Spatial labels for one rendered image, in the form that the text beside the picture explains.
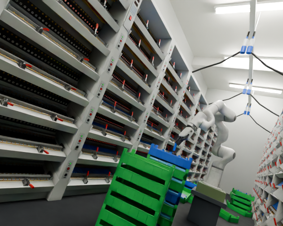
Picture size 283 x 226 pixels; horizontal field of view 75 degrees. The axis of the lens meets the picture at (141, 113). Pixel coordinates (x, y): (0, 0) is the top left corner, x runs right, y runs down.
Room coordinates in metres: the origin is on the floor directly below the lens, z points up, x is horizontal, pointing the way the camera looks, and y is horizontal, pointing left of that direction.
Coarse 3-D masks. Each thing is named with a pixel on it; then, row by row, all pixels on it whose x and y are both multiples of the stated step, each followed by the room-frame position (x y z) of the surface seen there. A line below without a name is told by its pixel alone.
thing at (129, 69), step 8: (120, 56) 1.55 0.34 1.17; (128, 56) 1.60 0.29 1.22; (120, 64) 1.36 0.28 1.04; (128, 64) 1.66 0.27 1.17; (128, 72) 1.46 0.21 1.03; (136, 72) 1.78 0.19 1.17; (136, 80) 1.58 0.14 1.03; (144, 80) 1.69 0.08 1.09; (144, 88) 1.71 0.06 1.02; (152, 88) 1.82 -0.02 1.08
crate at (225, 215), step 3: (222, 210) 2.59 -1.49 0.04; (222, 213) 2.38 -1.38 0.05; (225, 213) 2.55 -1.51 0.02; (228, 213) 2.51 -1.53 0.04; (222, 216) 2.37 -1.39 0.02; (225, 216) 2.34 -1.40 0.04; (228, 216) 2.31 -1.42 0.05; (231, 216) 2.47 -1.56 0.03; (234, 216) 2.44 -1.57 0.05; (237, 216) 2.39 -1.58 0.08; (225, 219) 2.33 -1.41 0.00; (228, 219) 2.30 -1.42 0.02; (231, 219) 2.31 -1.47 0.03; (234, 219) 2.34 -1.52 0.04; (237, 219) 2.37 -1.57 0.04; (234, 222) 2.35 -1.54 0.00; (237, 222) 2.38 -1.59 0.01
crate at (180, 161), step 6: (150, 150) 1.34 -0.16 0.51; (156, 150) 1.32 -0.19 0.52; (156, 156) 1.32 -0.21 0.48; (162, 156) 1.31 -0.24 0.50; (168, 156) 1.30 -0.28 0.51; (174, 156) 1.29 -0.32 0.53; (174, 162) 1.28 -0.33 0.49; (180, 162) 1.27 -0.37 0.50; (186, 162) 1.26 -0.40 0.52; (186, 168) 1.26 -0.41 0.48
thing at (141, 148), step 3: (144, 138) 2.29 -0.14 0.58; (153, 141) 2.49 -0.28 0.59; (138, 144) 1.90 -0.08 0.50; (156, 144) 2.46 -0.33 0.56; (138, 147) 1.92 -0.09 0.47; (141, 147) 1.97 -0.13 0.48; (147, 147) 2.16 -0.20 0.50; (159, 147) 2.43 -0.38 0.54; (138, 150) 1.97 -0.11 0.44; (141, 150) 2.01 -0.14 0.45; (144, 150) 2.05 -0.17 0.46; (147, 150) 2.10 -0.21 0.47
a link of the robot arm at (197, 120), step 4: (200, 112) 1.46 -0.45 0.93; (196, 116) 1.46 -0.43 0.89; (200, 116) 1.44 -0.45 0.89; (204, 116) 1.44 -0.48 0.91; (192, 120) 1.46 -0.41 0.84; (196, 120) 1.44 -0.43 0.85; (200, 120) 1.43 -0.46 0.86; (204, 120) 1.43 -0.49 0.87; (196, 124) 1.43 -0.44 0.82; (200, 124) 1.43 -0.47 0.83
